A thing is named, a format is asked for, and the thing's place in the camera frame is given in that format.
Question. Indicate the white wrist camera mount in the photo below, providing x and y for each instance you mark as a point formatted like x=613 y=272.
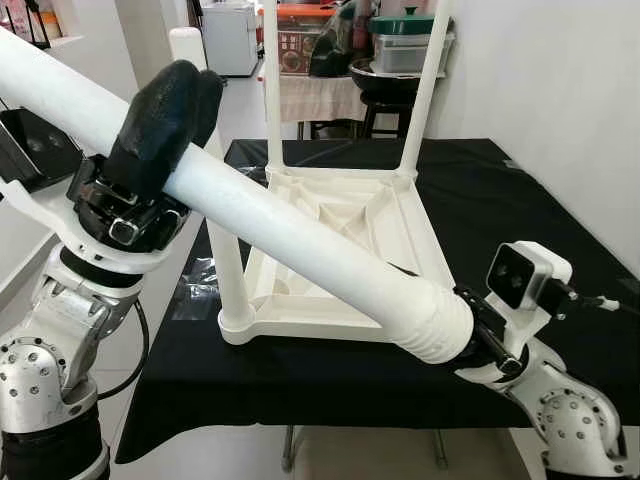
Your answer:
x=525 y=275
x=100 y=262

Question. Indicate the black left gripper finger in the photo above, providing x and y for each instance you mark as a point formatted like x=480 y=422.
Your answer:
x=210 y=100
x=155 y=120

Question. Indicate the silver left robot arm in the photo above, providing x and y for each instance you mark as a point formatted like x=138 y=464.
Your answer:
x=50 y=360

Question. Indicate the grey metal table leg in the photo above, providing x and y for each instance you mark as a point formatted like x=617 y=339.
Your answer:
x=440 y=450
x=292 y=448

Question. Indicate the black tablecloth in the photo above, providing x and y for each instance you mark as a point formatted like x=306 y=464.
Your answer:
x=520 y=200

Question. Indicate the clear tape patch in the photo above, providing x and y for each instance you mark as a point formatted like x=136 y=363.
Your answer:
x=195 y=290
x=510 y=162

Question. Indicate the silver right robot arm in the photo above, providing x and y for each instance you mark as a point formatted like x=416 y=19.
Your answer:
x=570 y=420

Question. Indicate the white tall appliance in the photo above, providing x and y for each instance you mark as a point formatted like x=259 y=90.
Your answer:
x=230 y=35

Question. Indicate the beige patterned tablecloth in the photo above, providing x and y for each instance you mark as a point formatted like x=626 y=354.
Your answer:
x=320 y=95

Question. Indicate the clear container with green lid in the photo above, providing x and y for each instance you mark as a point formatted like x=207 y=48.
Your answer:
x=400 y=45

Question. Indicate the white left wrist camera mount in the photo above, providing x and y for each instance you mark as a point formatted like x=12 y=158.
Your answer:
x=100 y=262

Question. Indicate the white plastic children table top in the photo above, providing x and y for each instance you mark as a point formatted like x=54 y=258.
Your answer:
x=400 y=230

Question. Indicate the white plastic table leg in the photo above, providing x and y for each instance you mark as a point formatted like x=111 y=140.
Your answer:
x=228 y=280
x=272 y=90
x=300 y=240
x=425 y=90

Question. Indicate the black bag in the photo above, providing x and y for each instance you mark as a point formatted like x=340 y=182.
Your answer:
x=335 y=40

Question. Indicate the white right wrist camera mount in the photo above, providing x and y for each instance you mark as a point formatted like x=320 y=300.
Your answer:
x=525 y=275

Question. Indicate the red printed box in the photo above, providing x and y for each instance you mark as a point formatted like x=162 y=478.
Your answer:
x=298 y=45

